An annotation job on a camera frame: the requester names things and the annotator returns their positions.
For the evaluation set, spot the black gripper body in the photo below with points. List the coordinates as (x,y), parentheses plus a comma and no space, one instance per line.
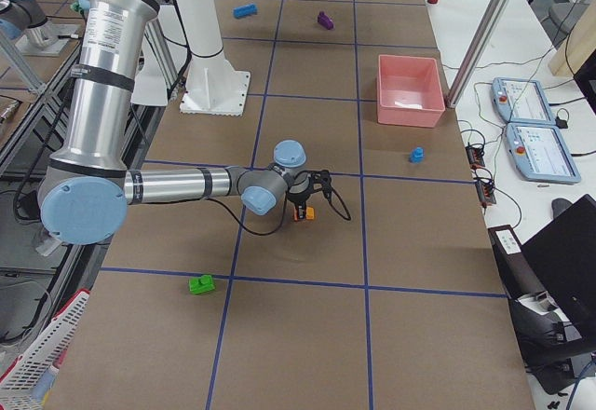
(298,196)

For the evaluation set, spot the orange block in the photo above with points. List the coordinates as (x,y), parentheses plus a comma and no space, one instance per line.
(307,214)

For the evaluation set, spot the small blue block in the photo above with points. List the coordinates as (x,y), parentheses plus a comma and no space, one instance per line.
(417,155)

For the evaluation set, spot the purple block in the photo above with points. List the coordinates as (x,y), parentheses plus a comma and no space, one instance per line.
(325,21)

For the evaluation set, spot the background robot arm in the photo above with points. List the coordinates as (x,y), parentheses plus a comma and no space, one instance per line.
(19,17)

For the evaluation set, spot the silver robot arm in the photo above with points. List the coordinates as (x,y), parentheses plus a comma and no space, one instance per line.
(87,190)

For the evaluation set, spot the pink plastic box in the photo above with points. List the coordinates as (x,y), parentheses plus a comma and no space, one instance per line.
(409,91)

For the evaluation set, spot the green block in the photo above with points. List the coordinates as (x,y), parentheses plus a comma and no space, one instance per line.
(201,285)

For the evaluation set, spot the long blue block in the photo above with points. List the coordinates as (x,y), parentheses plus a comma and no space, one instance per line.
(244,11)

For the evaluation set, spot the upper teach pendant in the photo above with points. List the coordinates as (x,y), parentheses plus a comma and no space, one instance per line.
(521,100)

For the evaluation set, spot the teach pendant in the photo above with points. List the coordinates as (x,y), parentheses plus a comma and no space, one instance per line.
(521,100)
(540,154)

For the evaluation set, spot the lower teach pendant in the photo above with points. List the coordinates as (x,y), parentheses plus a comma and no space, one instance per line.
(540,154)

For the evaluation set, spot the black laptop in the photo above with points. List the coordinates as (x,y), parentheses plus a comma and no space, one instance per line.
(562,256)

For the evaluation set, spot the white plastic basket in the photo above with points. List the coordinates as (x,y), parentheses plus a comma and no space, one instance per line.
(27,382)

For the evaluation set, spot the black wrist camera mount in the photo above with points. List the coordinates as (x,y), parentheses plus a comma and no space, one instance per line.
(320,181)

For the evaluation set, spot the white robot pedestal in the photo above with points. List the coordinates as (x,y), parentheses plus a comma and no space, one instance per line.
(184,43)

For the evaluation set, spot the aluminium frame post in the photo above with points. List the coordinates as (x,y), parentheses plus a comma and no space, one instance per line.
(478,43)

